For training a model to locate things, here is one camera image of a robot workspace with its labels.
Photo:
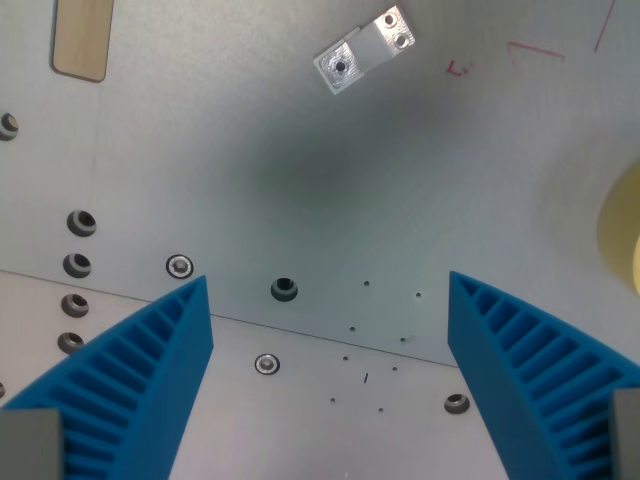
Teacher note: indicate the light wooden rounded panel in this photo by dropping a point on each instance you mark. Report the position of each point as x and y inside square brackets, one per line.
[80, 37]

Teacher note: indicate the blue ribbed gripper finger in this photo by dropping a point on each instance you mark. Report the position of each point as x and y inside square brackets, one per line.
[505, 345]
[150, 380]

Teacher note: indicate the pale yellow round object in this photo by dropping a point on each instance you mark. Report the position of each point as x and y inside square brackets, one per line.
[622, 230]

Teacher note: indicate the silver hex socket screw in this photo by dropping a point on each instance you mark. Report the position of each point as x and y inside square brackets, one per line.
[266, 363]
[180, 266]

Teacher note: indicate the machined aluminium bracket block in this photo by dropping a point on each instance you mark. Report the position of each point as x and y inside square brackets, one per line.
[367, 47]

